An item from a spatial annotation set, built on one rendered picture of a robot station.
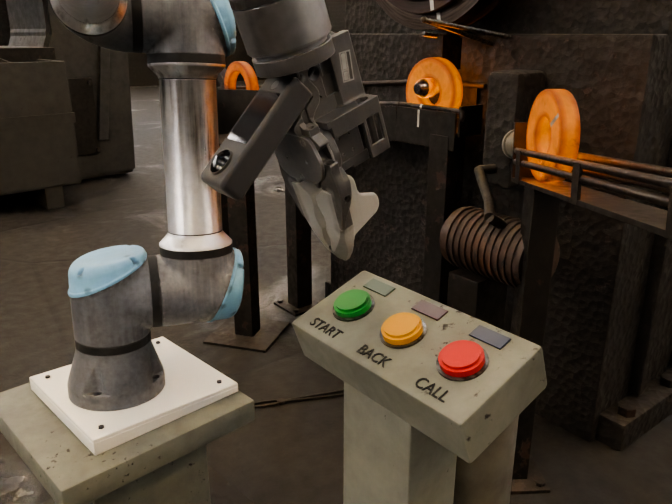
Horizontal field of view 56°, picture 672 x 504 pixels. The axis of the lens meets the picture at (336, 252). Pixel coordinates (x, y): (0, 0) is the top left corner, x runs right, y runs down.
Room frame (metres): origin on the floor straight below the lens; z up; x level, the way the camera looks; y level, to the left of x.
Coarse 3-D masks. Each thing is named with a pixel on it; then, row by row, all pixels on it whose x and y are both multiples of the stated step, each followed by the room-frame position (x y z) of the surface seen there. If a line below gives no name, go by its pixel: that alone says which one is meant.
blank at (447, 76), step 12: (432, 60) 1.53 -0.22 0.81; (444, 60) 1.52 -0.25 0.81; (420, 72) 1.56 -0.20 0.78; (432, 72) 1.53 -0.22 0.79; (444, 72) 1.50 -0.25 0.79; (456, 72) 1.50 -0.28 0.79; (408, 84) 1.59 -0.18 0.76; (444, 84) 1.50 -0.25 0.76; (456, 84) 1.48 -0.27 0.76; (408, 96) 1.59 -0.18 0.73; (444, 96) 1.50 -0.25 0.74; (456, 96) 1.48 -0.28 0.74
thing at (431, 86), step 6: (426, 78) 1.53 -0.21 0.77; (432, 78) 1.53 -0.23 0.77; (420, 84) 1.51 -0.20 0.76; (426, 84) 1.51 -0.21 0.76; (432, 84) 1.51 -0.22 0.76; (414, 90) 1.52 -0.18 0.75; (420, 90) 1.50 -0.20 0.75; (426, 90) 1.50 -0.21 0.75; (432, 90) 1.51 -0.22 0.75; (438, 90) 1.53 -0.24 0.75; (420, 96) 1.52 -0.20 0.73; (426, 96) 1.51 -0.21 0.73; (432, 96) 1.53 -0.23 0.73; (438, 96) 1.55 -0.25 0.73
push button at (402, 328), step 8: (392, 320) 0.56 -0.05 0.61; (400, 320) 0.55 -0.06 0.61; (408, 320) 0.55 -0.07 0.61; (416, 320) 0.55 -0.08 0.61; (384, 328) 0.55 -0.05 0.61; (392, 328) 0.55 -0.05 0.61; (400, 328) 0.54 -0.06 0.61; (408, 328) 0.54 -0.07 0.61; (416, 328) 0.54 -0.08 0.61; (384, 336) 0.54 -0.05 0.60; (392, 336) 0.54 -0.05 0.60; (400, 336) 0.53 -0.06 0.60; (408, 336) 0.53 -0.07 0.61; (416, 336) 0.54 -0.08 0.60; (400, 344) 0.53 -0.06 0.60
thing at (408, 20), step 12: (384, 0) 1.63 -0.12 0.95; (468, 0) 1.42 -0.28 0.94; (480, 0) 1.40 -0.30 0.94; (492, 0) 1.45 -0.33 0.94; (396, 12) 1.59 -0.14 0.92; (408, 12) 1.56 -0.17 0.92; (444, 12) 1.47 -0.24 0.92; (456, 12) 1.45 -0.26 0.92; (468, 12) 1.43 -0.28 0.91; (408, 24) 1.56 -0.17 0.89; (420, 24) 1.53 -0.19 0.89
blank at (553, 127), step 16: (544, 96) 1.10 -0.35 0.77; (560, 96) 1.05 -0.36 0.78; (544, 112) 1.09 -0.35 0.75; (560, 112) 1.03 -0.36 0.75; (576, 112) 1.03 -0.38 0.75; (528, 128) 1.16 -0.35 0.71; (544, 128) 1.12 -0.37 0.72; (560, 128) 1.02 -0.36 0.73; (576, 128) 1.01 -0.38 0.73; (528, 144) 1.15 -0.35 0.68; (544, 144) 1.12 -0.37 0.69; (560, 144) 1.01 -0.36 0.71; (576, 144) 1.01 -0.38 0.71; (528, 160) 1.14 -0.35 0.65; (544, 160) 1.07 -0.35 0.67; (544, 176) 1.06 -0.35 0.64
